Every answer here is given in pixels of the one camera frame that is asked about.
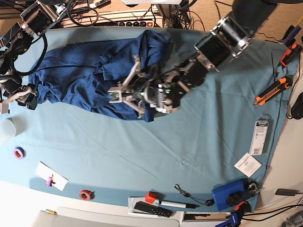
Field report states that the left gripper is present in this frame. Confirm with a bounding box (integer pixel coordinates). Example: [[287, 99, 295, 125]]
[[117, 54, 160, 118]]

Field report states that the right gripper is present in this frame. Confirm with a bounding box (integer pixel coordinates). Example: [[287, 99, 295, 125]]
[[0, 75, 37, 110]]

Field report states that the blue t-shirt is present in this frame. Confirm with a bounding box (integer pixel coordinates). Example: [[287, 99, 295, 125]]
[[28, 30, 171, 121]]

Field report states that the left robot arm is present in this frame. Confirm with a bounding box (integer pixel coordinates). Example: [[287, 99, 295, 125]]
[[108, 0, 280, 117]]

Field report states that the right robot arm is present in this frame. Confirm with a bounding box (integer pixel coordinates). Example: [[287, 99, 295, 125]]
[[0, 0, 67, 114]]

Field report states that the translucent white plastic cup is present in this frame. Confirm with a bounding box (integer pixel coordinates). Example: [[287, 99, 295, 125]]
[[0, 119, 16, 145]]

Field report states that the purple tape roll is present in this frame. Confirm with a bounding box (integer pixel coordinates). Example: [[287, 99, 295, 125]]
[[13, 147, 26, 159]]

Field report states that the white paper card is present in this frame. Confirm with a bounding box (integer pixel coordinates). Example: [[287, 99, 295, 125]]
[[35, 162, 68, 191]]

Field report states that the white power strip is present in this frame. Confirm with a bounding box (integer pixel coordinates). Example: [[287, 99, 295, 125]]
[[73, 6, 163, 28]]

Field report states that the pink small clip toy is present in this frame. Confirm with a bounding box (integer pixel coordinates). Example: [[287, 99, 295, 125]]
[[45, 175, 55, 187]]

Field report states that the light blue table cloth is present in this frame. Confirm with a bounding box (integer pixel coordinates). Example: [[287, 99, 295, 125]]
[[0, 40, 290, 206]]

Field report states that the red cube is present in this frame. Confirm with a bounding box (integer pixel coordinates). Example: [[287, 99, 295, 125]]
[[145, 192, 157, 204]]

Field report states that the red tape roll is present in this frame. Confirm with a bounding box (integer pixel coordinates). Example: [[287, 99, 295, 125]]
[[79, 190, 94, 201]]

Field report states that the brass small pin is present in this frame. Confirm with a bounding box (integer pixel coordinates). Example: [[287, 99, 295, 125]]
[[45, 209, 57, 215]]

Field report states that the white black marker pen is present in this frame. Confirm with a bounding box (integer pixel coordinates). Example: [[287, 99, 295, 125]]
[[159, 200, 197, 209]]

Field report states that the black remote control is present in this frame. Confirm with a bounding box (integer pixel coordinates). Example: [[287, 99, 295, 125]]
[[134, 201, 173, 218]]

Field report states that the packaged blade box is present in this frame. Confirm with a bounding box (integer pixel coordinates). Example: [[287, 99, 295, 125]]
[[249, 114, 271, 156]]

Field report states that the white leaflet card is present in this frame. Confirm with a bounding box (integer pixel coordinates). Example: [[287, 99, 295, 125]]
[[234, 153, 262, 177]]

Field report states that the blue box with knob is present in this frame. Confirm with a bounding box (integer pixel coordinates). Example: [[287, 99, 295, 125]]
[[212, 178, 248, 211]]

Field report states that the orange black utility knife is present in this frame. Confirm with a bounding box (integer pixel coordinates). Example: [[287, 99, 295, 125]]
[[253, 76, 293, 106]]

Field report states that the metal carabiner clip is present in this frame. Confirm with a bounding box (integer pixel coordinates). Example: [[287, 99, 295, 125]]
[[247, 182, 263, 194]]

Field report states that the orange black clamp upper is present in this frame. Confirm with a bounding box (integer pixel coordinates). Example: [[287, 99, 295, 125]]
[[279, 43, 303, 68]]

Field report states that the blue spring clamp upper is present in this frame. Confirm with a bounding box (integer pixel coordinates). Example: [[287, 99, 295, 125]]
[[278, 25, 301, 46]]

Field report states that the black computer mouse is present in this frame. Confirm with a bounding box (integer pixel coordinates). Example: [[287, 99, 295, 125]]
[[291, 92, 303, 120]]

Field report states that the blue orange clamp lower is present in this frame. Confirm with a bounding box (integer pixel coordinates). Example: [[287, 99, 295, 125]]
[[215, 201, 251, 227]]

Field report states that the black small device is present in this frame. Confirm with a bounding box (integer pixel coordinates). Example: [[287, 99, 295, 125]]
[[275, 189, 298, 196]]

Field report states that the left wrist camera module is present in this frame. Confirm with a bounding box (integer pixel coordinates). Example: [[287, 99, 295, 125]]
[[108, 87, 123, 103]]

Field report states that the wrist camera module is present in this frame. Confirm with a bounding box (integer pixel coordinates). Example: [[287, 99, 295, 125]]
[[0, 100, 9, 114], [108, 87, 123, 103]]

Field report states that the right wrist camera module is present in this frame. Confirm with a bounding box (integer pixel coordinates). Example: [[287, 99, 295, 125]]
[[0, 100, 9, 114]]

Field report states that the black lanyard with clip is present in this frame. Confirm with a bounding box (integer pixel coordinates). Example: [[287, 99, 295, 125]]
[[174, 185, 214, 207]]

